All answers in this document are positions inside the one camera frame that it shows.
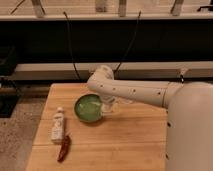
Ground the right wall outlet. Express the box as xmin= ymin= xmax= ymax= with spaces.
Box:
xmin=179 ymin=68 xmax=188 ymax=76

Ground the white sponge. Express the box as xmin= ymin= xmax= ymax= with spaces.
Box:
xmin=101 ymin=103 xmax=113 ymax=114

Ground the red chili pepper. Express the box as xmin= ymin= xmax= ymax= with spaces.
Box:
xmin=57 ymin=136 xmax=71 ymax=162

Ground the white squeeze bottle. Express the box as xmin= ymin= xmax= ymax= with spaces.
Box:
xmin=51 ymin=107 xmax=65 ymax=144

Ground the black cable right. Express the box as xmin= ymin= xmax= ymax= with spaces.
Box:
xmin=113 ymin=10 xmax=142 ymax=75

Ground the black cable left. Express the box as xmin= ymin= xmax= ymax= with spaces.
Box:
xmin=62 ymin=11 xmax=82 ymax=81

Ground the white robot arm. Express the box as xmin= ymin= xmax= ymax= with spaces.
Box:
xmin=87 ymin=65 xmax=213 ymax=171

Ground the green ceramic bowl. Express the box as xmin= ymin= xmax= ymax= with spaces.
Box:
xmin=74 ymin=94 xmax=102 ymax=123

